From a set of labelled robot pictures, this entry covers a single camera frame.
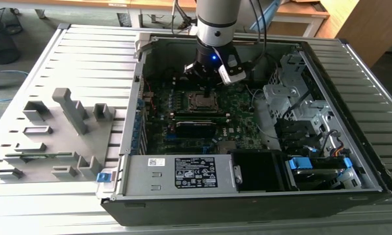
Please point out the silver CPU green edge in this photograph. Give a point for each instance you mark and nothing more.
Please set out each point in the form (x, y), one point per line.
(204, 101)

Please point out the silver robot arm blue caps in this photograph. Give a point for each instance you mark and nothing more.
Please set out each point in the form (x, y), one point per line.
(215, 19)

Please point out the CPU socket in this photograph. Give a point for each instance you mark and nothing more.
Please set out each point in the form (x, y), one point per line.
(187, 107)

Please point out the grey case release latch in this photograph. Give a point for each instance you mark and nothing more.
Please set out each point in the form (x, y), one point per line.
(141, 40)

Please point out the green RAM stick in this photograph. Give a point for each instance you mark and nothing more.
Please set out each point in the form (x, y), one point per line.
(199, 118)
(36, 155)

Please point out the green motherboard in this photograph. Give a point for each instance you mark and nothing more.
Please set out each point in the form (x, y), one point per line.
(244, 122)

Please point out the black graphics card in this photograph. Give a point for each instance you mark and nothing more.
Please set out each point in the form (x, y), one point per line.
(196, 129)

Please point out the silver metal drive cage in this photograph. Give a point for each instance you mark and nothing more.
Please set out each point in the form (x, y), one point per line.
(280, 98)

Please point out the grey chipset heatsink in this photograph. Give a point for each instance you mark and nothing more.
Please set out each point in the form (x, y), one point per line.
(227, 147)

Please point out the black plastic drive bay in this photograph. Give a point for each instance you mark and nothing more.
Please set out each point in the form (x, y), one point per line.
(297, 132)

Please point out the long wooden desk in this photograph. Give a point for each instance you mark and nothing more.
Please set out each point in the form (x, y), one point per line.
(84, 2)

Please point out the grey parts rack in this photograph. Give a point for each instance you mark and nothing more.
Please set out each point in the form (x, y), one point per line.
(95, 137)

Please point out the grey power supply unit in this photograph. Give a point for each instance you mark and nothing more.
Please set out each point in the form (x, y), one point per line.
(140, 176)

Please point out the hard disk blue carrier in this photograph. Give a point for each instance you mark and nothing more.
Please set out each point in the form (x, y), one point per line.
(300, 163)

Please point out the wooden cabinet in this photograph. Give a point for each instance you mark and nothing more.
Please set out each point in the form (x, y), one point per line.
(372, 24)

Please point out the blue case latch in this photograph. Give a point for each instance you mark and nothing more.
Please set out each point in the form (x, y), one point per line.
(104, 177)

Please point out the black open PC case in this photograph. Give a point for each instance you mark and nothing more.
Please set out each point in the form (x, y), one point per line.
(215, 210)

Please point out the black mesh waste bin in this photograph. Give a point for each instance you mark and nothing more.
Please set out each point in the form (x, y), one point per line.
(2, 49)

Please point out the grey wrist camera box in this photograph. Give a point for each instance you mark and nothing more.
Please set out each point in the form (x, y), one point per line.
(189, 69)

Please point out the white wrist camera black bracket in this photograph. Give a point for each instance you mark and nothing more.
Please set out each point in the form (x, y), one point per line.
(232, 74)

